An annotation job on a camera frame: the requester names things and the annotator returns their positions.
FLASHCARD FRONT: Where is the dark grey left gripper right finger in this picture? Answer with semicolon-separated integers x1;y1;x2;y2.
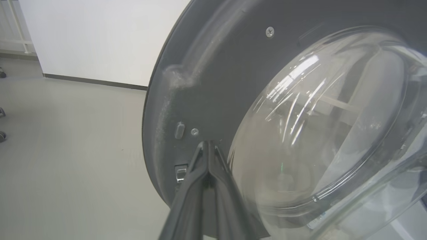
209;143;261;240

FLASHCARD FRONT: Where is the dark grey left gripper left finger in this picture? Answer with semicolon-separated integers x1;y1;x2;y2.
158;141;210;240

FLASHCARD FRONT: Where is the grey washing machine door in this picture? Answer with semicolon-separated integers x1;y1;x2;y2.
142;0;427;240

